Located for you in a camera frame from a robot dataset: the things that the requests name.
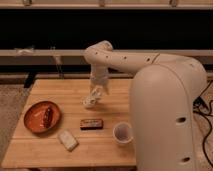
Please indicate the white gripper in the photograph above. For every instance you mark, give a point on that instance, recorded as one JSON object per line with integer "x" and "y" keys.
{"x": 98, "y": 81}

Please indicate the clear plastic bottle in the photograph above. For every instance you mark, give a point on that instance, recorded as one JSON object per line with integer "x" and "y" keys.
{"x": 91, "y": 100}

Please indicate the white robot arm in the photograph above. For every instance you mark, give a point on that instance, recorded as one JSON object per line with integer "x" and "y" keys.
{"x": 163, "y": 89}

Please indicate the brown rectangular snack bar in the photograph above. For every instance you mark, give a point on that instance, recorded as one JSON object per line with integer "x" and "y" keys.
{"x": 91, "y": 124}

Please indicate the white paper cup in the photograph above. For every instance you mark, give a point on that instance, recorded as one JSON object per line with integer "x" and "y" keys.
{"x": 122, "y": 133}

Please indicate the brown snack on plate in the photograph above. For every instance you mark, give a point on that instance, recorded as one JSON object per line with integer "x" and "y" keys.
{"x": 47, "y": 119}

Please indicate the white sponge block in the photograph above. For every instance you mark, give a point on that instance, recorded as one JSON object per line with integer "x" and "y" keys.
{"x": 68, "y": 140}

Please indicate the orange round plate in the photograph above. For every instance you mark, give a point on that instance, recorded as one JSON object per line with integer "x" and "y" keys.
{"x": 33, "y": 118}

